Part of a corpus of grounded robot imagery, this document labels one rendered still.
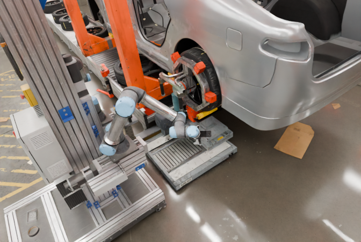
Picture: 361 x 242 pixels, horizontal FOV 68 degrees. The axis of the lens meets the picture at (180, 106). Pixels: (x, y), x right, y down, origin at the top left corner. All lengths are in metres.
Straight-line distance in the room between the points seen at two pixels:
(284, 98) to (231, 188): 1.18
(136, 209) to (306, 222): 1.48
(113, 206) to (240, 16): 1.92
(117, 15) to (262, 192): 2.15
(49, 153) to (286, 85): 1.72
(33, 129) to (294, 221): 2.20
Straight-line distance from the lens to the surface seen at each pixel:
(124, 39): 2.69
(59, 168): 2.22
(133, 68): 2.82
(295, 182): 2.96
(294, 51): 2.04
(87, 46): 4.68
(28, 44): 1.82
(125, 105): 1.65
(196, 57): 2.54
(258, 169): 3.00
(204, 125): 3.11
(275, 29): 1.85
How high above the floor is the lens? 2.28
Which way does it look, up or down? 36 degrees down
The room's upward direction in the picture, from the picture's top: 8 degrees counter-clockwise
